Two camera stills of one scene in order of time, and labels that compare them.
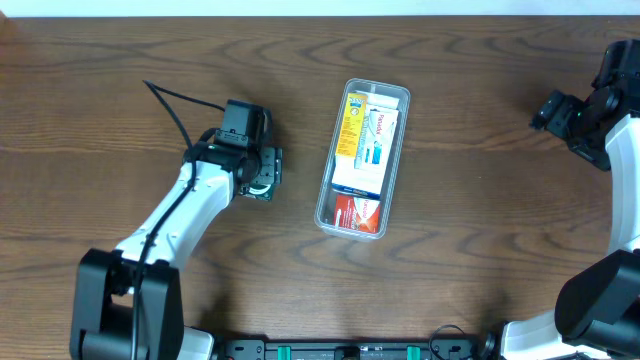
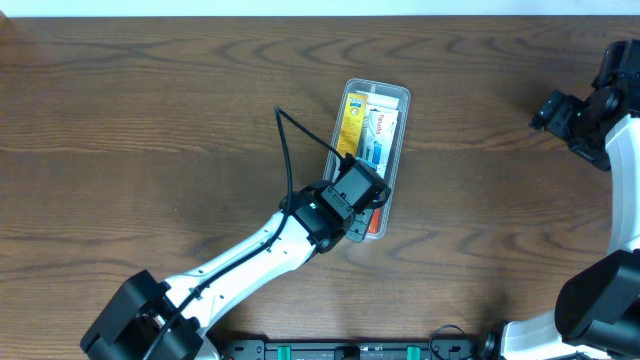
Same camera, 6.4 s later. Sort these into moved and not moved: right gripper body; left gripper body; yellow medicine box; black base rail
Moved: left gripper body
Not moved: black base rail; yellow medicine box; right gripper body
